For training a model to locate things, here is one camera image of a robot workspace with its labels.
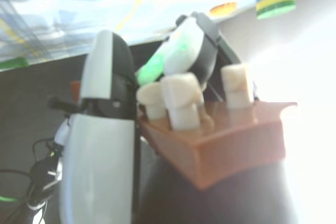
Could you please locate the brown wooden peg block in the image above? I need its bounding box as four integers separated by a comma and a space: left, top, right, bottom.
136, 62, 299, 190

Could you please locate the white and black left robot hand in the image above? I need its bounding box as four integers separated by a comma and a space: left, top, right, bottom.
59, 11, 300, 224

